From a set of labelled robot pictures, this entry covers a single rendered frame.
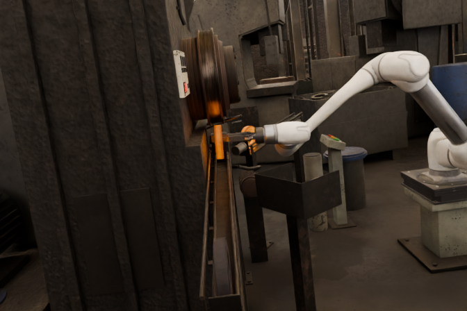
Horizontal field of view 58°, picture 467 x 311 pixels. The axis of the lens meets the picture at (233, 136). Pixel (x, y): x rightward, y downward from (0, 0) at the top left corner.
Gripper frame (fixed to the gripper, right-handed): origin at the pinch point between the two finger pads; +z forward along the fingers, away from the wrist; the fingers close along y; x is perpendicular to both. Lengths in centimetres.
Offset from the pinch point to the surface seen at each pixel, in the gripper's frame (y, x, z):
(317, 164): 78, -35, -61
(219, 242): -90, -11, 0
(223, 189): -11.2, -20.9, -0.4
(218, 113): 4.9, 10.8, -0.6
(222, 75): 2.9, 28.1, -3.8
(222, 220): -39.7, -24.1, 0.3
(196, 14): 297, 91, 19
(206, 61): -0.9, 34.7, 3.0
